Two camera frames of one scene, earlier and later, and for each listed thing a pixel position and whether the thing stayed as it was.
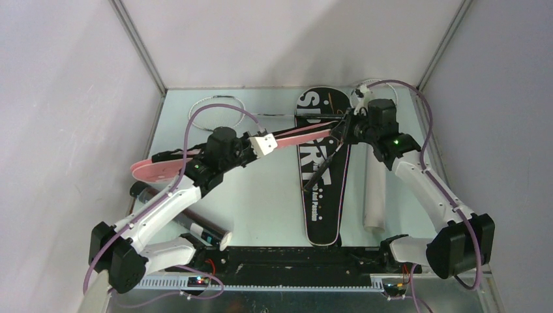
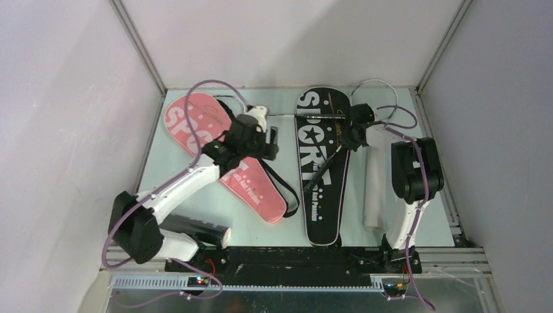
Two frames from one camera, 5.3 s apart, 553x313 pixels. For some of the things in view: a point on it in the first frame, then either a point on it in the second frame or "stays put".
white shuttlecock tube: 373,191 stays put
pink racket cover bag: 166,169 to 248,178
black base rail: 292,266 stays put
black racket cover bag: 323,165 stays put
